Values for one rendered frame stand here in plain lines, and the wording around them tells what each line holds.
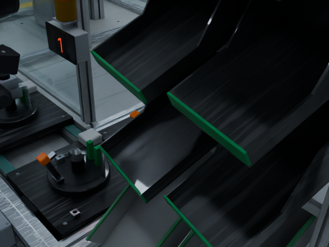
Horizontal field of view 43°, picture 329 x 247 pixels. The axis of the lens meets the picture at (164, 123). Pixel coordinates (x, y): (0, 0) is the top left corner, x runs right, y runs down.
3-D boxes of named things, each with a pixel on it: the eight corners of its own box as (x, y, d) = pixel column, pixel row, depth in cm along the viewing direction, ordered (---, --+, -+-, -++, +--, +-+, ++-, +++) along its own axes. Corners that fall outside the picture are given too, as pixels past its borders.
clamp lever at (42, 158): (56, 182, 88) (39, 162, 83) (51, 177, 90) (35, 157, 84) (69, 170, 90) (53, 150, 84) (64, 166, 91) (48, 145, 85)
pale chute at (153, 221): (137, 298, 67) (120, 295, 64) (102, 243, 76) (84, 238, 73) (245, 162, 65) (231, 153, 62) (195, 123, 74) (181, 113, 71)
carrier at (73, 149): (62, 241, 81) (55, 195, 74) (7, 180, 95) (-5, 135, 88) (154, 185, 95) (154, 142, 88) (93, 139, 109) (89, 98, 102)
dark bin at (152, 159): (146, 204, 57) (125, 175, 52) (104, 154, 66) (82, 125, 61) (290, 84, 62) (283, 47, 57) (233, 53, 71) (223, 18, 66)
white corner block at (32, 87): (25, 101, 124) (23, 89, 122) (18, 95, 127) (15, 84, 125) (39, 96, 127) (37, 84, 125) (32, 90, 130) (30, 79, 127)
